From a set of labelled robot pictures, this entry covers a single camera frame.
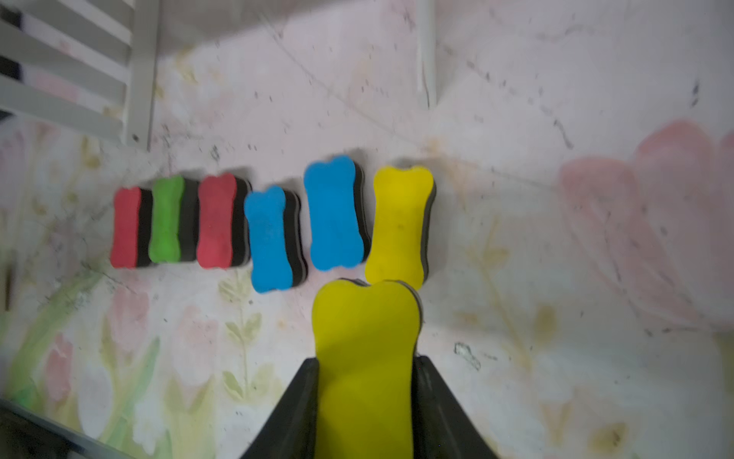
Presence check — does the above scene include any shelf yellow eraser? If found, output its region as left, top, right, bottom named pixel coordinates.
left=364, top=166, right=436, bottom=290
left=312, top=279, right=422, bottom=458

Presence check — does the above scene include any white wooden slatted shelf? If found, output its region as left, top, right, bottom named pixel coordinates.
left=1, top=1, right=161, bottom=149

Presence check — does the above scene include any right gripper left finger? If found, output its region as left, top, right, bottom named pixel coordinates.
left=241, top=358, right=319, bottom=459

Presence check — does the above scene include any shelf blue eraser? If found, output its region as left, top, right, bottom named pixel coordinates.
left=244, top=186, right=308, bottom=294

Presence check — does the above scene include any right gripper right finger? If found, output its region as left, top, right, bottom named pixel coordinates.
left=411, top=356, right=498, bottom=459

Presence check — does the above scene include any shelf red eraser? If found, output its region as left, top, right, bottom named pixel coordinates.
left=110, top=187, right=153, bottom=269
left=196, top=172, right=250, bottom=269

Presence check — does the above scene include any shelf green eraser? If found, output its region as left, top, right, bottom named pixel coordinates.
left=148, top=176, right=199, bottom=264

